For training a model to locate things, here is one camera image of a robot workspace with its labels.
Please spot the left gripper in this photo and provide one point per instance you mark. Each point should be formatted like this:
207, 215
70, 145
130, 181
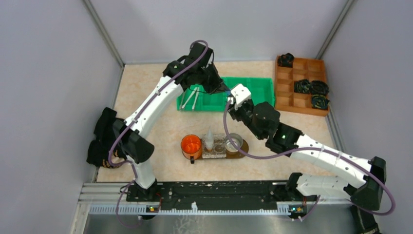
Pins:
212, 82

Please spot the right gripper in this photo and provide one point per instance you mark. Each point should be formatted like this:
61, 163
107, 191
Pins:
234, 109

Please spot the steel cup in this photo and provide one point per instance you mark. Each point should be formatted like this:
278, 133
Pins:
233, 142

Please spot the white toothbrush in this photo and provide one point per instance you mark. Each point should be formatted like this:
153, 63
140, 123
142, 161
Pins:
195, 99
187, 99

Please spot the clear glass cup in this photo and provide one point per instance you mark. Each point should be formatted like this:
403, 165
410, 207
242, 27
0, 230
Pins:
218, 149

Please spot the white toothpaste tube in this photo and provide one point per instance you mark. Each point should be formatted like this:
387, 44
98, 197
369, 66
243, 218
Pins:
209, 140

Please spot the orange mug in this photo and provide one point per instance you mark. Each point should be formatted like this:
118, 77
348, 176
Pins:
191, 147

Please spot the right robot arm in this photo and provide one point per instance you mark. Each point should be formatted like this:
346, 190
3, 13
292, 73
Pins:
359, 180

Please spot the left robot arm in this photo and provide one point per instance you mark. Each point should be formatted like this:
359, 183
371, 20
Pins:
196, 68

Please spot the brown oval wooden tray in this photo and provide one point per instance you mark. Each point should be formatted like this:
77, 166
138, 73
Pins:
231, 156

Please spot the wooden compartment box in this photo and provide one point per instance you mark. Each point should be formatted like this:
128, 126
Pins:
286, 98

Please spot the rolled dark sock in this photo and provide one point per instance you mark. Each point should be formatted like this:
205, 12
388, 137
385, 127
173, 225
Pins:
320, 102
302, 86
319, 87
285, 60

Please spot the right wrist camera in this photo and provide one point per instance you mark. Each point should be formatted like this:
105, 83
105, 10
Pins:
239, 94

